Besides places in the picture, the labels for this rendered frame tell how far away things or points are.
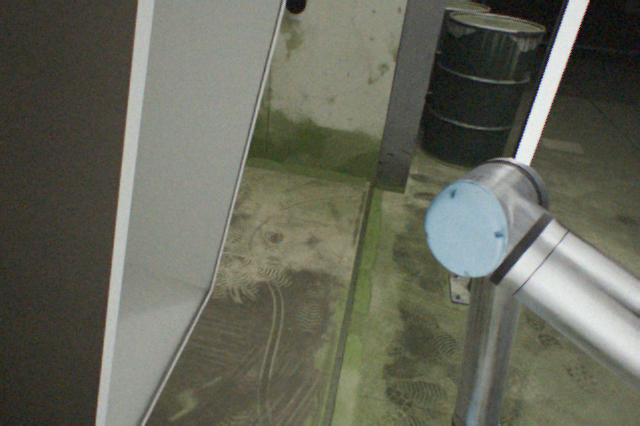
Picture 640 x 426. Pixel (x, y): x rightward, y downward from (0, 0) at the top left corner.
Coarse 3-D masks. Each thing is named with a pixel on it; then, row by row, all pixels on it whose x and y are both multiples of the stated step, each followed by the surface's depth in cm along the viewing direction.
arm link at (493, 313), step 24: (528, 168) 68; (480, 288) 81; (480, 312) 82; (504, 312) 80; (480, 336) 84; (504, 336) 82; (480, 360) 86; (504, 360) 85; (480, 384) 88; (504, 384) 89; (456, 408) 95; (480, 408) 90
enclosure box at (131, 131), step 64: (0, 0) 33; (64, 0) 32; (128, 0) 32; (192, 0) 89; (256, 0) 87; (0, 64) 35; (64, 64) 35; (128, 64) 34; (192, 64) 95; (256, 64) 93; (0, 128) 38; (64, 128) 37; (128, 128) 37; (192, 128) 102; (0, 192) 41; (64, 192) 40; (128, 192) 42; (192, 192) 110; (0, 256) 45; (64, 256) 44; (128, 256) 122; (192, 256) 119; (0, 320) 50; (64, 320) 49; (128, 320) 109; (192, 320) 115; (0, 384) 55; (64, 384) 54; (128, 384) 97
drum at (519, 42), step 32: (448, 32) 295; (480, 32) 274; (512, 32) 269; (544, 32) 277; (448, 64) 296; (480, 64) 282; (512, 64) 280; (448, 96) 301; (480, 96) 290; (512, 96) 293; (448, 128) 307; (480, 128) 299; (448, 160) 316; (480, 160) 311
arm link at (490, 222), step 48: (480, 192) 59; (528, 192) 64; (432, 240) 64; (480, 240) 59; (528, 240) 58; (576, 240) 58; (528, 288) 58; (576, 288) 55; (624, 288) 54; (576, 336) 57; (624, 336) 53
